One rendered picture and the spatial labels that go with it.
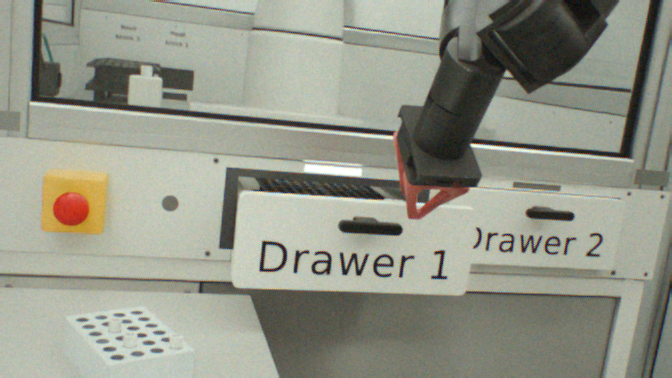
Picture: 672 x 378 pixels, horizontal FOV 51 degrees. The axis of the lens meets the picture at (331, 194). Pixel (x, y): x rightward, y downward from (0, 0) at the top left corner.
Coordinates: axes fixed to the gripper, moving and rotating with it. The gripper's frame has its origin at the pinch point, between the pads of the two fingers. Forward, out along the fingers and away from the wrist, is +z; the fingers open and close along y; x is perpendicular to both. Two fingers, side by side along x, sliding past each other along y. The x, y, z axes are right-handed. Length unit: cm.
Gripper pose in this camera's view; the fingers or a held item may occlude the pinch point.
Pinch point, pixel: (412, 201)
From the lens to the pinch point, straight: 76.2
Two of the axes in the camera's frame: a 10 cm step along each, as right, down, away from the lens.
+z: -2.2, 6.8, 7.1
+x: -9.7, -0.6, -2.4
